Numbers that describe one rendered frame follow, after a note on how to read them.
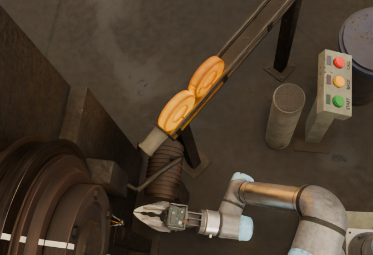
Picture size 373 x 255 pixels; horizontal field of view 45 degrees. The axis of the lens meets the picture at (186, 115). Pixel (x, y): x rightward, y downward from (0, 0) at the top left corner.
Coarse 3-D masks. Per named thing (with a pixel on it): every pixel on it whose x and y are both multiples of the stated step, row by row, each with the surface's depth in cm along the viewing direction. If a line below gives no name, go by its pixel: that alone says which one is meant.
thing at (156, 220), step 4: (136, 212) 135; (136, 216) 135; (140, 216) 135; (144, 216) 135; (148, 216) 135; (140, 220) 135; (144, 220) 134; (148, 220) 133; (152, 220) 131; (156, 220) 136; (160, 220) 136; (156, 224) 135; (160, 224) 135
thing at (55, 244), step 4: (4, 236) 78; (8, 236) 80; (20, 240) 80; (24, 240) 82; (40, 240) 84; (40, 244) 84; (44, 244) 85; (48, 244) 85; (52, 244) 85; (56, 244) 85; (60, 244) 85; (64, 244) 85; (68, 244) 85; (72, 244) 87; (68, 248) 85; (72, 248) 87
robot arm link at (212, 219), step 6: (210, 210) 138; (210, 216) 135; (216, 216) 135; (210, 222) 134; (216, 222) 134; (204, 228) 134; (210, 228) 134; (216, 228) 134; (204, 234) 136; (210, 234) 136
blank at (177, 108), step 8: (176, 96) 145; (184, 96) 145; (192, 96) 148; (168, 104) 144; (176, 104) 143; (184, 104) 148; (192, 104) 154; (168, 112) 144; (176, 112) 146; (184, 112) 153; (160, 120) 146; (168, 120) 145; (176, 120) 152; (168, 128) 150
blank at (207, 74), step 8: (216, 56) 151; (208, 64) 145; (216, 64) 147; (200, 72) 145; (208, 72) 146; (216, 72) 152; (192, 80) 147; (200, 80) 145; (208, 80) 155; (192, 88) 148; (200, 88) 150; (208, 88) 156; (200, 96) 155
